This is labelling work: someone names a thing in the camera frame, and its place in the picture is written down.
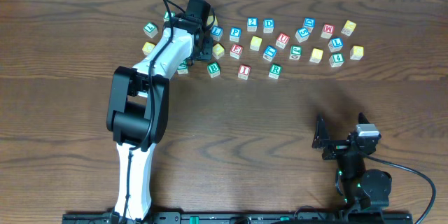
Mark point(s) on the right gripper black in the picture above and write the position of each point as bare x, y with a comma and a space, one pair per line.
337, 148

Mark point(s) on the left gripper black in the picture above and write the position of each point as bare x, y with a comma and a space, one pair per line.
204, 49

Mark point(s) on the red E block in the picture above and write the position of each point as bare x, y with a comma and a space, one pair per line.
236, 51

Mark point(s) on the green R block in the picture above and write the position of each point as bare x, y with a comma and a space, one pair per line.
275, 71

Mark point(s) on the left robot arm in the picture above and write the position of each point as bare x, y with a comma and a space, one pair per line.
138, 110

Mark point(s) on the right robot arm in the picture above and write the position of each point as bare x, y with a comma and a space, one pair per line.
365, 191

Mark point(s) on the yellow block centre left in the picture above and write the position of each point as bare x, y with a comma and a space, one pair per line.
218, 51

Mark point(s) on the blue L block left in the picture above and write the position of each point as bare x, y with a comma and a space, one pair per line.
216, 33

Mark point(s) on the blue l block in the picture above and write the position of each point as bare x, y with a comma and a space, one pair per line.
335, 44
216, 33

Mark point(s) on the yellow block top middle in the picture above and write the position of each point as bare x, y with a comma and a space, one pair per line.
212, 21

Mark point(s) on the green B block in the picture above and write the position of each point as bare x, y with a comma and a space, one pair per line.
213, 69

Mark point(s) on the green V block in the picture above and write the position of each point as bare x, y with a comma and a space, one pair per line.
182, 68

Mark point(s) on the blue P block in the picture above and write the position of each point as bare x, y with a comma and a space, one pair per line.
235, 34

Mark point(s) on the green J block far left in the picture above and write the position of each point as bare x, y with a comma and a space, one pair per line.
169, 16

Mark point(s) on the green j block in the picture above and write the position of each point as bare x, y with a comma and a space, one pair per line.
169, 16
295, 52

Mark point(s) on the red I block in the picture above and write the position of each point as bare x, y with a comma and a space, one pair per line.
244, 72

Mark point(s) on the blue 2 block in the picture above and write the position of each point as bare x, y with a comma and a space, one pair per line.
252, 24

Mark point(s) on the green L block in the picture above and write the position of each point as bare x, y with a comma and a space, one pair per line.
150, 30

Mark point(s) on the green 4 block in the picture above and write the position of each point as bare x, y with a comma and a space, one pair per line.
336, 60

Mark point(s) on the blue T block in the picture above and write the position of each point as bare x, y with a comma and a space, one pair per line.
269, 53

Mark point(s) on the blue d block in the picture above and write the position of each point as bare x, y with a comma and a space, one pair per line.
268, 26
309, 24

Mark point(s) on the yellow G block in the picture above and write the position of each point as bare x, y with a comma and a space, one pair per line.
357, 52

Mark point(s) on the yellow S block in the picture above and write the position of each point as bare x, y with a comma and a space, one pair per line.
316, 55

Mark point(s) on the red U block right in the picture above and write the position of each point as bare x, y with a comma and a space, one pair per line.
282, 40

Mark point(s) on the blue L block right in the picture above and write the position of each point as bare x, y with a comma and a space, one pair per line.
335, 44

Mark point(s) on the green J block right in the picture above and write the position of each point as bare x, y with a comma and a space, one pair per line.
295, 52

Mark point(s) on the red M block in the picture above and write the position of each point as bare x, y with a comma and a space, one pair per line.
327, 31

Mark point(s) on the blue 5 block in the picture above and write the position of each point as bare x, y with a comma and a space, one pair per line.
302, 35

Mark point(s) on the yellow block far right top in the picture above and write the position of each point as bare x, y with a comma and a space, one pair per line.
348, 28

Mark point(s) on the blue D block right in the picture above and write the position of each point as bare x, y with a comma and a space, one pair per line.
309, 24

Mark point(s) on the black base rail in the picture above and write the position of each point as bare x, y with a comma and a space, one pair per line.
306, 216

